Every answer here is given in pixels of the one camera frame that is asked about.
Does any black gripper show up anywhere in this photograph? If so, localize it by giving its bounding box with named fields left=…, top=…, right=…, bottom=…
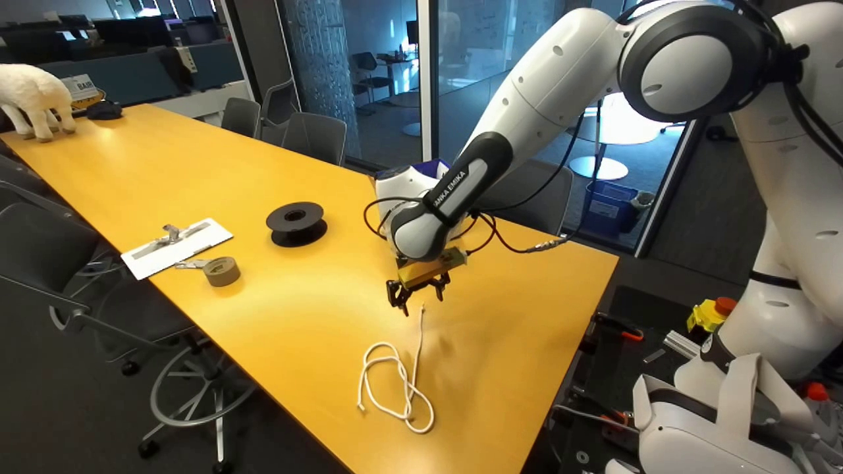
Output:
left=384, top=265, right=455, bottom=319

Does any white string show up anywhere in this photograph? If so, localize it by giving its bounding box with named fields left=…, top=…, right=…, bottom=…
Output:
left=354, top=306, right=439, bottom=437

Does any white labelled box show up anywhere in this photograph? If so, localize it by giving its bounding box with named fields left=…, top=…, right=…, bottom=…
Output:
left=59, top=71, right=109, bottom=116

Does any black filament spool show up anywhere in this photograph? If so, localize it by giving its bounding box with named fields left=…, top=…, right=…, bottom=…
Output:
left=263, top=200, right=329, bottom=249

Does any grey office chair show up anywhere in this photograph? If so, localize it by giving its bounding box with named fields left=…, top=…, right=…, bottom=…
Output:
left=476, top=156, right=574, bottom=236
left=218, top=94, right=263, bottom=140
left=279, top=110, right=351, bottom=168

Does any grey tape roll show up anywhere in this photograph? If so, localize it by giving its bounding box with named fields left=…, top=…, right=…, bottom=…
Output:
left=202, top=252, right=242, bottom=290

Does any blue plastic bin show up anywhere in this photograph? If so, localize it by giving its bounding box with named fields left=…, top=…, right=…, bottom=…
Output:
left=583, top=178, right=654, bottom=240

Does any round white table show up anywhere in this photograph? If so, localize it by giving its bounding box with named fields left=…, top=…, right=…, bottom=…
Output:
left=566, top=152, right=633, bottom=185

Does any office chair behind glass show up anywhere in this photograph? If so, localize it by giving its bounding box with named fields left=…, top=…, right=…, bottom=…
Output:
left=347, top=50, right=396, bottom=100

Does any white paper sheet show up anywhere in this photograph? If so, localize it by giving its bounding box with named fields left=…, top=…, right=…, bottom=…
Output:
left=118, top=216, right=236, bottom=285

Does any yellow and red toy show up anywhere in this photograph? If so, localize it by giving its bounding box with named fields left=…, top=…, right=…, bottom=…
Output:
left=684, top=295, right=740, bottom=337

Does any grey office desk divider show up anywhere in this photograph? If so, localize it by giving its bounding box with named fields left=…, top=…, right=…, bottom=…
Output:
left=38, top=37, right=254, bottom=107

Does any small black object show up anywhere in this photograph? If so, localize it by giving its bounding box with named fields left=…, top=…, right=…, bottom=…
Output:
left=84, top=100, right=127, bottom=123

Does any black chair chrome base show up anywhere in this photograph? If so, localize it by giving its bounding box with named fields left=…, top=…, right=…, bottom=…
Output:
left=0, top=200, right=260, bottom=468

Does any red capped bottle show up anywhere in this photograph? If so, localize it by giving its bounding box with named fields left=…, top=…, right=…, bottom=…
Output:
left=800, top=378, right=843, bottom=441

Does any black office chair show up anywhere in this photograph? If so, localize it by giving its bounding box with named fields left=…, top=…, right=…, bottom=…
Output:
left=0, top=152, right=56, bottom=207

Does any white plush toy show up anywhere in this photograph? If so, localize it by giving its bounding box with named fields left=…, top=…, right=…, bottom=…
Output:
left=0, top=61, right=80, bottom=143

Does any yellow wrist camera mount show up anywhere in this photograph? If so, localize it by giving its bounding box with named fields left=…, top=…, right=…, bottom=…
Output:
left=397, top=247, right=470, bottom=285

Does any red handled black tool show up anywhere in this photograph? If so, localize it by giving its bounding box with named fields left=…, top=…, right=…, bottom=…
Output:
left=596, top=314, right=647, bottom=351

